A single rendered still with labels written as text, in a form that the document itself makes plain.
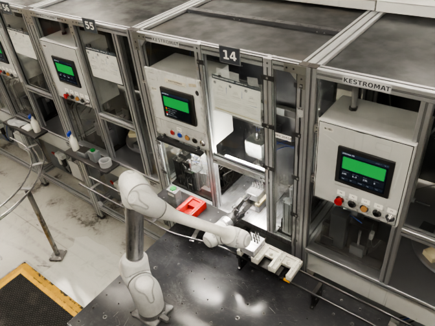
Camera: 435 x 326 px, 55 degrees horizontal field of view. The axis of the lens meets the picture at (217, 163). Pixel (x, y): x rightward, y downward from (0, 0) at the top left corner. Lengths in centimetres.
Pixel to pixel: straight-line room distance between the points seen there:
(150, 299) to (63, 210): 234
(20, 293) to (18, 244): 63
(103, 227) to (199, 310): 188
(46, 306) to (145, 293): 152
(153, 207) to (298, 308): 104
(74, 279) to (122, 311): 126
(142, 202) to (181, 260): 87
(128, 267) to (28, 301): 153
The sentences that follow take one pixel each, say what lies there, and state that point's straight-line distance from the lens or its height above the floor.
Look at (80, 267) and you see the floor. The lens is 392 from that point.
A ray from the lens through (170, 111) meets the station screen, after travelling 249.
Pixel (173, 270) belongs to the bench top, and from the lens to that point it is 276.
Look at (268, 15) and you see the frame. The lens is 257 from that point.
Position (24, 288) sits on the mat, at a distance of 398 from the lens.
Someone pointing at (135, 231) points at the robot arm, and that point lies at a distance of 233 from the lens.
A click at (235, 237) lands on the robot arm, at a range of 229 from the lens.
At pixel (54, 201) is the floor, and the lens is 471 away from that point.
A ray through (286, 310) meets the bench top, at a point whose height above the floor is 68.
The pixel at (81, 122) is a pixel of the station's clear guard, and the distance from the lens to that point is 352.
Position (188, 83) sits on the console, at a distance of 231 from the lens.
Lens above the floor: 280
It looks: 37 degrees down
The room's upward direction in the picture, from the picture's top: 6 degrees counter-clockwise
